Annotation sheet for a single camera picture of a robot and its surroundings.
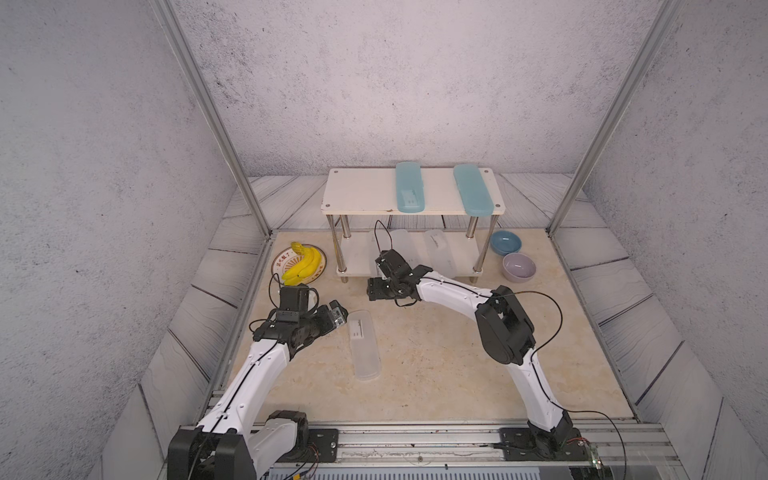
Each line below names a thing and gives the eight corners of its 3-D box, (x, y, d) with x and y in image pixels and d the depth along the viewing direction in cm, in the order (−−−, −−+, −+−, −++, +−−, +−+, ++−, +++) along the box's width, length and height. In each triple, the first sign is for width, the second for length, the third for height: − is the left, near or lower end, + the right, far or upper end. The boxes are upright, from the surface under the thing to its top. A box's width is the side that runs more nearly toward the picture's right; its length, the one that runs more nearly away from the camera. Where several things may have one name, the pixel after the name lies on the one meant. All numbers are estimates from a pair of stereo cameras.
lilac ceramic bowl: (502, 285, 106) (506, 275, 102) (495, 259, 113) (498, 250, 109) (534, 284, 106) (539, 275, 102) (524, 259, 113) (529, 250, 109)
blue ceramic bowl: (493, 255, 114) (495, 250, 112) (487, 235, 121) (489, 230, 119) (522, 255, 114) (524, 250, 112) (515, 235, 121) (517, 230, 119)
